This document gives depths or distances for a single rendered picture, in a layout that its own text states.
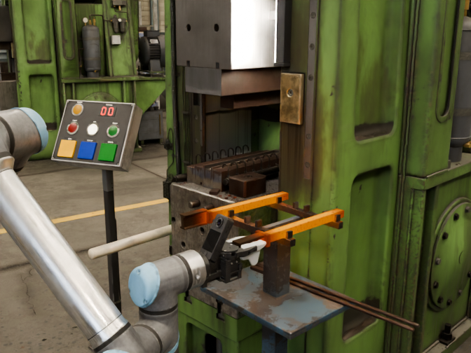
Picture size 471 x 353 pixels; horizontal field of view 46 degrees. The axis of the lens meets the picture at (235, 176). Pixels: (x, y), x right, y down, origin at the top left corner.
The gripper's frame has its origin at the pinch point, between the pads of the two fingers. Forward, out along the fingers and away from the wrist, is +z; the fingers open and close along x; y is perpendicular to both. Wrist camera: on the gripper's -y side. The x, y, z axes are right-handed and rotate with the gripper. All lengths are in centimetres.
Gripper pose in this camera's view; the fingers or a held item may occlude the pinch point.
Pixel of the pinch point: (256, 239)
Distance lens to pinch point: 145.9
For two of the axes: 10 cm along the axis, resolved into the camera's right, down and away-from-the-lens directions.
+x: 6.6, 1.9, -7.2
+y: 0.0, 9.7, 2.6
